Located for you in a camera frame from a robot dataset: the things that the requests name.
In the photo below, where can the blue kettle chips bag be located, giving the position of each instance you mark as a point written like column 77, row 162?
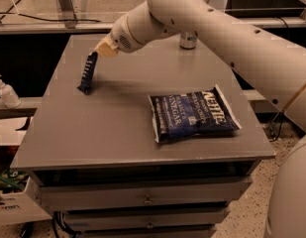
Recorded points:
column 179, row 116

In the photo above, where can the white pump bottle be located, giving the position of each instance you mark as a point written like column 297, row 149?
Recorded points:
column 8, row 95

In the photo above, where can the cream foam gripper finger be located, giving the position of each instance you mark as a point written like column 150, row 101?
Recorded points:
column 106, row 49

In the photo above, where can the silver soda can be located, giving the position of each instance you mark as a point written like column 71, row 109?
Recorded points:
column 187, row 41

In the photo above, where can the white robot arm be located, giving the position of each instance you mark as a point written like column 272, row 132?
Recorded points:
column 275, row 67

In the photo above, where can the white cardboard box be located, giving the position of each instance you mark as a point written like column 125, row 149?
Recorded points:
column 20, row 197

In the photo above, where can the grey drawer cabinet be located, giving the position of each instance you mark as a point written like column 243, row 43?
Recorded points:
column 96, row 161

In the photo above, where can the blue rxbar blueberry bar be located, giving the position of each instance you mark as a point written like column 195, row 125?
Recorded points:
column 88, row 73

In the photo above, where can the grey metal rail frame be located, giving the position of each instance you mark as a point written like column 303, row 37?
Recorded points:
column 100, row 27

